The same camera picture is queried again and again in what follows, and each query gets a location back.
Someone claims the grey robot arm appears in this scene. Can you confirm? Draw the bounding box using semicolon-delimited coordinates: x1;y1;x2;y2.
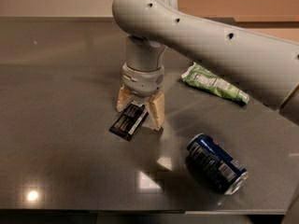
112;0;299;123

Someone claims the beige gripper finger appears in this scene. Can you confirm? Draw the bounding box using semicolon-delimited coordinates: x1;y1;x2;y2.
146;92;165;131
116;85;134;112

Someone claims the green snack bag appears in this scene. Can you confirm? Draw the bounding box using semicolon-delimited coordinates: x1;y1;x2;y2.
181;63;249;105

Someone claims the black rxbar chocolate bar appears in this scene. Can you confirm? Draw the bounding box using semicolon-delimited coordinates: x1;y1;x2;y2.
109;101;149;141

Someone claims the blue soda can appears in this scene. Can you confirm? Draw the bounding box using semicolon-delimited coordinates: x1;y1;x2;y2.
187;133;248;195

